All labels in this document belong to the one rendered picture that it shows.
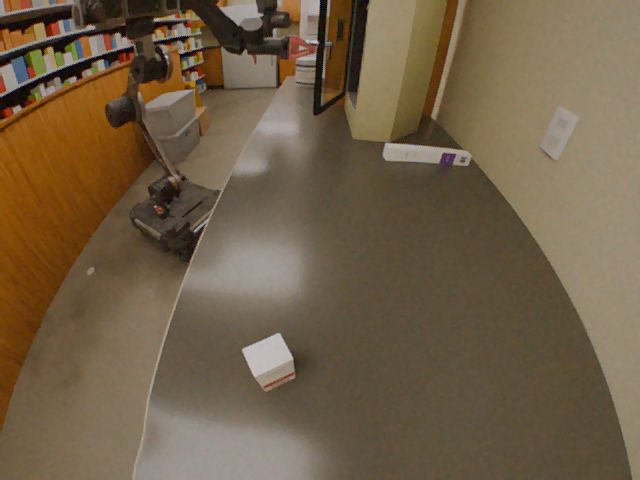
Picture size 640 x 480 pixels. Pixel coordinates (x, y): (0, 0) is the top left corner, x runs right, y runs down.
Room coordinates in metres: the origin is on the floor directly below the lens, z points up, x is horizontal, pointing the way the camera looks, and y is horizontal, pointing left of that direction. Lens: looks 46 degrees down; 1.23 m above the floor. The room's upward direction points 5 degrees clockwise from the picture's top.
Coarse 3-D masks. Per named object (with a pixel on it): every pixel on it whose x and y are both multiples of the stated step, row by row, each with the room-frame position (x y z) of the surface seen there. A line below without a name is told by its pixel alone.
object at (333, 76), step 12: (336, 0) 0.82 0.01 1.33; (348, 0) 0.94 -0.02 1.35; (336, 12) 0.83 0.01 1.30; (348, 12) 0.95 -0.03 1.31; (336, 24) 0.84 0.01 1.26; (348, 24) 0.96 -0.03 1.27; (336, 36) 0.85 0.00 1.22; (348, 36) 0.98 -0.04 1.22; (324, 48) 0.75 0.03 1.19; (336, 48) 0.86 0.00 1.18; (324, 60) 0.76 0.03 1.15; (336, 60) 0.87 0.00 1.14; (324, 72) 0.77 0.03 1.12; (336, 72) 0.88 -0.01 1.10; (324, 84) 0.77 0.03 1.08; (336, 84) 0.89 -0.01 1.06; (324, 96) 0.78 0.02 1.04
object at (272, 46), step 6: (264, 42) 0.81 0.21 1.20; (270, 42) 0.81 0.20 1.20; (276, 42) 0.82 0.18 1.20; (282, 42) 0.79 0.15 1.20; (264, 48) 0.81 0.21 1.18; (270, 48) 0.81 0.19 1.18; (276, 48) 0.81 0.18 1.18; (282, 48) 0.79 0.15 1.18; (264, 54) 0.82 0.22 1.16; (270, 54) 0.83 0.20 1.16; (276, 54) 0.83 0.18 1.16; (282, 54) 0.79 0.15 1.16
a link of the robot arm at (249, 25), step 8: (240, 24) 0.76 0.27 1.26; (248, 24) 0.76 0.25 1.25; (256, 24) 0.77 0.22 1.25; (240, 32) 0.78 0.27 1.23; (248, 32) 0.75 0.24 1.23; (256, 32) 0.76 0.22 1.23; (240, 40) 0.80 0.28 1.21; (248, 40) 0.78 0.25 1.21; (256, 40) 0.78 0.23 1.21; (232, 48) 0.81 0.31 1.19; (240, 48) 0.81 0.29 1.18
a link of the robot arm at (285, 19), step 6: (264, 0) 1.11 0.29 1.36; (258, 6) 1.11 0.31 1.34; (264, 6) 1.10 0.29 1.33; (258, 12) 1.11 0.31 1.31; (264, 12) 1.10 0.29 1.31; (270, 12) 1.10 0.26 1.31; (276, 12) 1.10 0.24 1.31; (282, 12) 1.09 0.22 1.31; (276, 18) 1.09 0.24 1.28; (282, 18) 1.08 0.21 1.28; (288, 18) 1.11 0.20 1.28; (276, 24) 1.09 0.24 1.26; (282, 24) 1.08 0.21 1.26; (288, 24) 1.11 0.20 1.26
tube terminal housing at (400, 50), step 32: (384, 0) 0.70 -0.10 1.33; (416, 0) 0.71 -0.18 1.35; (384, 32) 0.70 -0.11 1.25; (416, 32) 0.73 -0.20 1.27; (384, 64) 0.70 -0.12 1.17; (416, 64) 0.76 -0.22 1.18; (384, 96) 0.70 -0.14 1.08; (416, 96) 0.79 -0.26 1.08; (352, 128) 0.74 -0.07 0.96; (384, 128) 0.71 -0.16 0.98; (416, 128) 0.85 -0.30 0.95
